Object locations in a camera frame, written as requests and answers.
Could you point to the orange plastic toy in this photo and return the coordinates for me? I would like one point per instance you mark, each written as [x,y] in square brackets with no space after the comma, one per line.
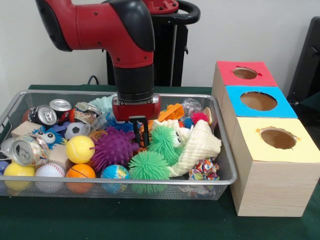
[172,112]

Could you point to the orange basketball toy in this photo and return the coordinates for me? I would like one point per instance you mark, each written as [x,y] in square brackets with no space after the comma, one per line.
[81,177]

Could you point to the wooden box with three holes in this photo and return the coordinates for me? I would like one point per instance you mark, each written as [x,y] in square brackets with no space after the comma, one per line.
[272,175]

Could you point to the green spiky ball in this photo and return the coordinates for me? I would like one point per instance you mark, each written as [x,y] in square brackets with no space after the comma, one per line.
[149,170]
[162,142]

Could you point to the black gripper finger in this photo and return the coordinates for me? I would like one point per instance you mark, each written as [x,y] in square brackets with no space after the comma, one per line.
[136,129]
[145,132]

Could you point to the purple spiky ball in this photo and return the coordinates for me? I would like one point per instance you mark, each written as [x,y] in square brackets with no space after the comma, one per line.
[114,149]

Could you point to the black chair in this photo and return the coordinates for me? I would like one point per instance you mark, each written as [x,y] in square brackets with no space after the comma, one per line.
[307,65]

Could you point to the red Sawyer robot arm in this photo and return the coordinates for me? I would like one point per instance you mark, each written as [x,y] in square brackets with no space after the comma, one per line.
[115,30]

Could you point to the tiger striped plush toy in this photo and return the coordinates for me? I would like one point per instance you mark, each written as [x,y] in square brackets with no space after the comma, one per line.
[151,127]

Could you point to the shallow clear mesh bin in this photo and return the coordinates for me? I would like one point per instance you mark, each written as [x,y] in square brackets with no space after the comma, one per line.
[222,177]

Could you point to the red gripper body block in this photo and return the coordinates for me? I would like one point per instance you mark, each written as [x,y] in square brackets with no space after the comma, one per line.
[136,111]

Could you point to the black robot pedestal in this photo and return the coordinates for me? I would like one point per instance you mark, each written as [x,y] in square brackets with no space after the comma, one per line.
[170,50]

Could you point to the cream muslin cloth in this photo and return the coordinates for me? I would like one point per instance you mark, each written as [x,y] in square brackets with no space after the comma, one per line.
[200,147]

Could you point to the blue globe ball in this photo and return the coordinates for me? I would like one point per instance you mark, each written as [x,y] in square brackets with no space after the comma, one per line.
[115,177]

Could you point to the yellow tennis ball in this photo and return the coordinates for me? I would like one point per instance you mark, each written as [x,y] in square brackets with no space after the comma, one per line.
[80,149]

